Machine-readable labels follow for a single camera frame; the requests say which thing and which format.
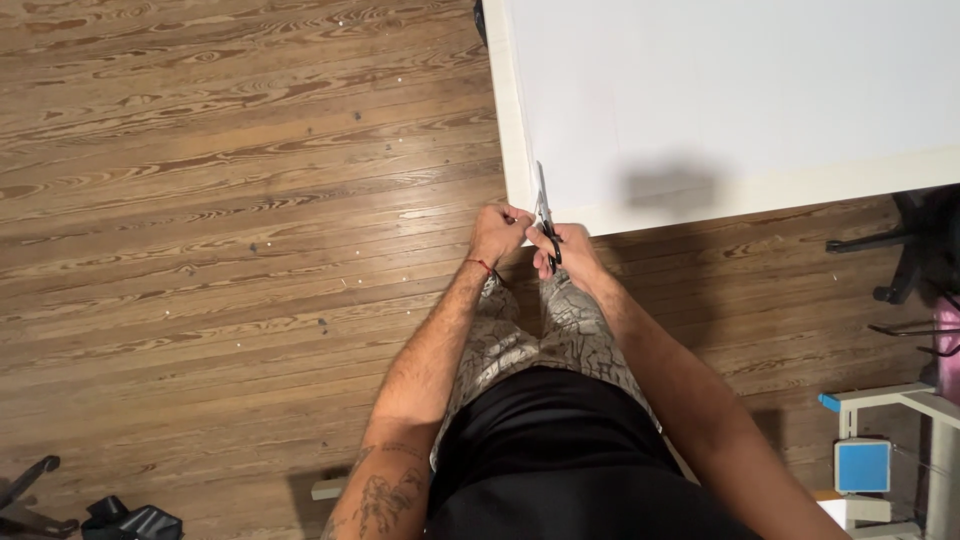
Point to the person's right hand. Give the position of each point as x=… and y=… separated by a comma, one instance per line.
x=570, y=251

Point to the person's left hand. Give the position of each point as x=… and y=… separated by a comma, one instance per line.
x=495, y=236

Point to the large white paper sheet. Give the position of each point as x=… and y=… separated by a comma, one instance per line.
x=720, y=82

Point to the grey patterned trousers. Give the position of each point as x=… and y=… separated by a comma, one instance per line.
x=510, y=345

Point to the black shirt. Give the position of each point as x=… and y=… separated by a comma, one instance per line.
x=555, y=465

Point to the black object behind table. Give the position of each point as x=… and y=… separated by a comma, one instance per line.
x=480, y=21

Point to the white block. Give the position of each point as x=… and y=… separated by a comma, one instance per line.
x=327, y=489

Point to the black office chair base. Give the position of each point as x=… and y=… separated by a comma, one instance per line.
x=911, y=247

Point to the blue square box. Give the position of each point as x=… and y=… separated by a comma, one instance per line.
x=862, y=466

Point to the pink cloth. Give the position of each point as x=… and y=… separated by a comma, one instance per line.
x=949, y=352

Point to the black bag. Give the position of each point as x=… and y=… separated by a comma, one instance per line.
x=135, y=521

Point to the black chair leg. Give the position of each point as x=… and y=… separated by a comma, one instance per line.
x=30, y=506

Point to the white frame with blue cap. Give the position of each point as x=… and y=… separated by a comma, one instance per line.
x=930, y=405

